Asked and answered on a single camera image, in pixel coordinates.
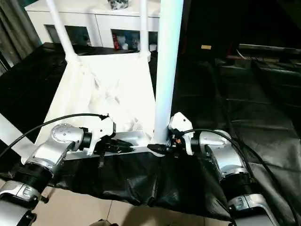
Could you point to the white upturned plastic table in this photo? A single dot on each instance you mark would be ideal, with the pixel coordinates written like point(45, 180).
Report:
point(98, 77)

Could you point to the black glossy tv stand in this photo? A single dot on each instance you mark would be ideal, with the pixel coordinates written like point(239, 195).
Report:
point(270, 49)

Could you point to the black left robot foot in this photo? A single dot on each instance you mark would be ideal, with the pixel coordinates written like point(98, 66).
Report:
point(102, 223)

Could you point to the black glossy mat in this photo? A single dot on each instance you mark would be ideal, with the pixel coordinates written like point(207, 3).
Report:
point(235, 106)

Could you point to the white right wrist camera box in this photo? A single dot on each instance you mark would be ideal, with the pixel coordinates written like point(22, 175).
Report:
point(182, 122)

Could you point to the grey curtain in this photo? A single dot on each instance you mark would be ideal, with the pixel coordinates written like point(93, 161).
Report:
point(16, 35)

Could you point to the white plastic table leg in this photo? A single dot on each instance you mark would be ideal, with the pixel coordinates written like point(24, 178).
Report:
point(14, 136)
point(144, 28)
point(168, 70)
point(62, 33)

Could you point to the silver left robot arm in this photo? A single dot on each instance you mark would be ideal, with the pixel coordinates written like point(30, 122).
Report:
point(54, 146)

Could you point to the black speaker box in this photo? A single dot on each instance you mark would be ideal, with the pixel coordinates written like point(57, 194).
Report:
point(207, 23)

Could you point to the black folding table frame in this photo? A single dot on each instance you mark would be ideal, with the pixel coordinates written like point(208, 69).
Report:
point(45, 200)

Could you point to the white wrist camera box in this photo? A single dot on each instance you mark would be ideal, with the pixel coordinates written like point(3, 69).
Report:
point(182, 122)
point(103, 128)

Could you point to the white glass-door cabinet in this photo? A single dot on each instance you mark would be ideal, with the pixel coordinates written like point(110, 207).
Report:
point(105, 20)

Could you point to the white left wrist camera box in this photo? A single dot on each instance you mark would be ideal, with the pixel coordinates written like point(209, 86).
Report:
point(103, 128)

